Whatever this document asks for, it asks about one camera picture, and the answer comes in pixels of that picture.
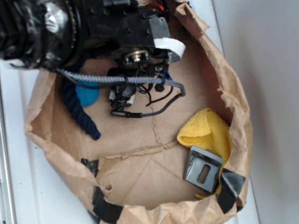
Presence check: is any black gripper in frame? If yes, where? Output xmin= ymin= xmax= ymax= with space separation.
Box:
xmin=74 ymin=0 xmax=185 ymax=118

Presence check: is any dark blue twisted rope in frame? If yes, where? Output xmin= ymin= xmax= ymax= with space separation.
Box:
xmin=56 ymin=55 xmax=103 ymax=144

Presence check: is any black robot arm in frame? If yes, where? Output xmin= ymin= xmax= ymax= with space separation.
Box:
xmin=0 ymin=0 xmax=186 ymax=118

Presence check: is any light blue rubber ball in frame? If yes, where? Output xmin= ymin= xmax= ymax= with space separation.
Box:
xmin=75 ymin=81 xmax=99 ymax=107

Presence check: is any yellow microfiber cloth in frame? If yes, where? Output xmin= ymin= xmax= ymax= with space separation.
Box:
xmin=177 ymin=108 xmax=232 ymax=194

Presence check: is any brown paper bag bin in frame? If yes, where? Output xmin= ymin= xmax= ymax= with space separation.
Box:
xmin=25 ymin=0 xmax=253 ymax=224

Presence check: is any white plastic tray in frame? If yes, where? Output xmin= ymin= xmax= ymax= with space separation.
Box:
xmin=0 ymin=0 xmax=260 ymax=224

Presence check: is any grey braided cable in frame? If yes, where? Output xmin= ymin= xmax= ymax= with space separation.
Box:
xmin=54 ymin=53 xmax=189 ymax=128

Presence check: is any grey metal bracket plate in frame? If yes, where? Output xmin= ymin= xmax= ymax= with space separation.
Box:
xmin=183 ymin=145 xmax=223 ymax=193

